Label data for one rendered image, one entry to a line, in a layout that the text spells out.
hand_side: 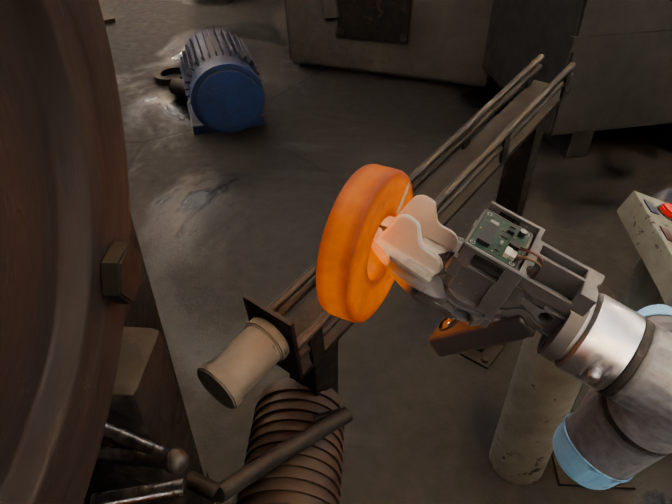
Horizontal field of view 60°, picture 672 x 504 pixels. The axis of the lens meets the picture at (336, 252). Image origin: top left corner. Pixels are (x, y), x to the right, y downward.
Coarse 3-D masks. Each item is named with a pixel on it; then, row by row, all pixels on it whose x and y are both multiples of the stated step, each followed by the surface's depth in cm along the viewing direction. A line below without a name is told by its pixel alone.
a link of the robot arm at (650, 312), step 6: (648, 306) 66; (654, 306) 65; (660, 306) 65; (666, 306) 65; (642, 312) 66; (648, 312) 65; (654, 312) 64; (660, 312) 64; (666, 312) 64; (648, 318) 64; (654, 318) 63; (660, 318) 63; (666, 318) 63; (660, 324) 62; (666, 324) 61
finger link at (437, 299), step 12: (396, 264) 53; (396, 276) 53; (408, 276) 52; (420, 276) 52; (408, 288) 52; (420, 288) 51; (432, 288) 51; (420, 300) 52; (432, 300) 51; (444, 300) 51; (444, 312) 51
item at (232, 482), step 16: (320, 416) 75; (336, 416) 73; (304, 432) 71; (320, 432) 71; (272, 448) 68; (288, 448) 68; (304, 448) 70; (256, 464) 65; (272, 464) 66; (192, 480) 61; (208, 480) 61; (224, 480) 62; (240, 480) 62; (208, 496) 60; (224, 496) 61
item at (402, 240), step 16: (400, 224) 51; (416, 224) 50; (384, 240) 53; (400, 240) 52; (416, 240) 51; (384, 256) 53; (400, 256) 53; (416, 256) 52; (432, 256) 51; (416, 272) 52; (432, 272) 52
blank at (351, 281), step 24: (360, 168) 54; (384, 168) 54; (360, 192) 51; (384, 192) 52; (408, 192) 59; (336, 216) 51; (360, 216) 50; (384, 216) 54; (336, 240) 50; (360, 240) 51; (336, 264) 50; (360, 264) 52; (336, 288) 51; (360, 288) 54; (384, 288) 61; (336, 312) 54; (360, 312) 56
